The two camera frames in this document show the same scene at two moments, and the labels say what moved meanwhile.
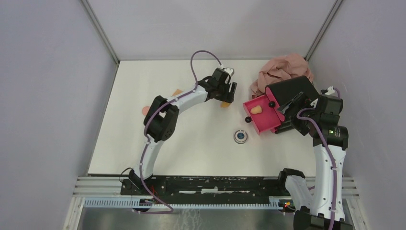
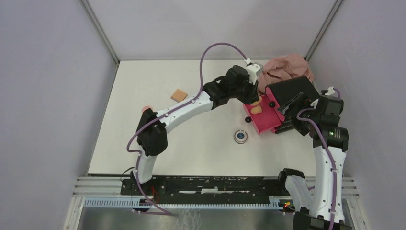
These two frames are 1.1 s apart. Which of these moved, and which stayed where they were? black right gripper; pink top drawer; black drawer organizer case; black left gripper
Moved: black left gripper
Stayed: black drawer organizer case; pink top drawer; black right gripper
